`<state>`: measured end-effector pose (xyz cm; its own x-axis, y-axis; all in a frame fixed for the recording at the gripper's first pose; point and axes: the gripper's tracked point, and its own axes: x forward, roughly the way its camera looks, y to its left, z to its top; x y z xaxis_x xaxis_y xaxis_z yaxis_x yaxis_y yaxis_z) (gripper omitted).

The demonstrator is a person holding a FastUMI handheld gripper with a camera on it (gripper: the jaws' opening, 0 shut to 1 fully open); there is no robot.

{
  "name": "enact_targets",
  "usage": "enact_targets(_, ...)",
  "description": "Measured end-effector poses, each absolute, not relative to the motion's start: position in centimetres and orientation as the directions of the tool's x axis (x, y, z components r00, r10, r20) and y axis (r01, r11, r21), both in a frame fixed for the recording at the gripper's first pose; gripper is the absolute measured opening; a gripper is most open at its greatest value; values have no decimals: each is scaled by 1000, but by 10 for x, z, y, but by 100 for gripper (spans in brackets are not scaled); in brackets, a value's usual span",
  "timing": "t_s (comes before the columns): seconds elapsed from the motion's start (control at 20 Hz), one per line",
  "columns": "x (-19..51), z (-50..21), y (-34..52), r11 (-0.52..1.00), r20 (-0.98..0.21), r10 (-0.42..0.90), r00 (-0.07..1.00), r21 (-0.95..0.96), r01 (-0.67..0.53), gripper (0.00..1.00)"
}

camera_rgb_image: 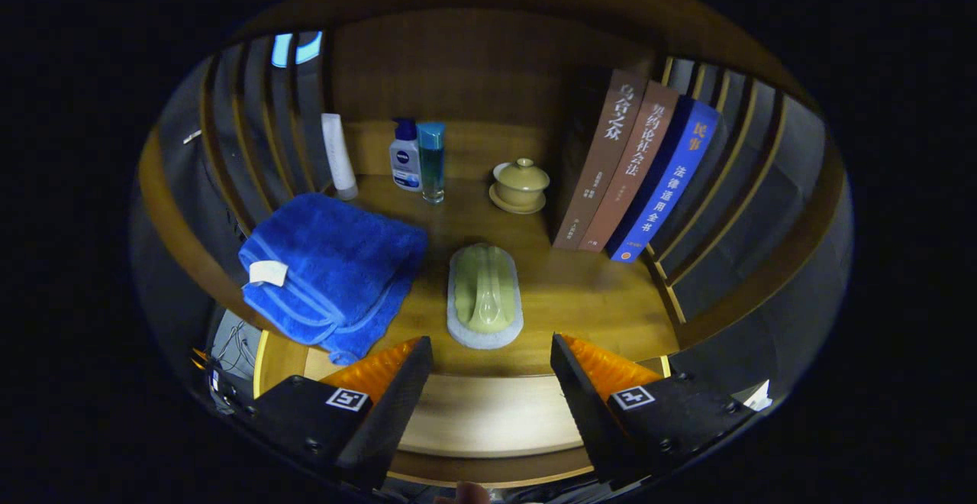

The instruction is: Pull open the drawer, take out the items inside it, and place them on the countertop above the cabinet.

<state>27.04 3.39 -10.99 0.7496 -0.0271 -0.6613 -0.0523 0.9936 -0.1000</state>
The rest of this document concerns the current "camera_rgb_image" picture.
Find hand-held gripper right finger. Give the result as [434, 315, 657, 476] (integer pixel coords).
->
[550, 334, 756, 487]

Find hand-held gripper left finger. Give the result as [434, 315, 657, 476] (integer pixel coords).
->
[229, 336, 434, 489]

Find green scrub brush white base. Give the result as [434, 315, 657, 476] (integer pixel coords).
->
[447, 243, 525, 350]

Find wooden countertop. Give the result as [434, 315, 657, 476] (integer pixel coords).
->
[260, 174, 682, 377]

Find wooden cabinet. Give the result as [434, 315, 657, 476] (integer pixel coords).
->
[130, 0, 852, 489]

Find folded blue towel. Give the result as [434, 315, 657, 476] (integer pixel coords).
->
[238, 192, 428, 366]

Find reddish brown book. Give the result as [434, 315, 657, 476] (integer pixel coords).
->
[578, 80, 680, 253]

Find beige lidded teacup with saucer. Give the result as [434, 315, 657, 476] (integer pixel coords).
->
[488, 158, 550, 215]

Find blue book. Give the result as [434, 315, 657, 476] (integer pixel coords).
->
[608, 98, 721, 263]

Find dark brown book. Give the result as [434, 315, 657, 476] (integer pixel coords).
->
[551, 69, 648, 251]

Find clear teal bottle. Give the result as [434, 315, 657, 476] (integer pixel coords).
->
[417, 122, 447, 204]

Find white lotion bottle blue cap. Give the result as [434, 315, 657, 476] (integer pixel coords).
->
[389, 118, 423, 192]

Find white tube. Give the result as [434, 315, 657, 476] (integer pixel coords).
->
[321, 113, 359, 201]

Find thin floor cables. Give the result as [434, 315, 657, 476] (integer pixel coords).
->
[212, 321, 254, 379]

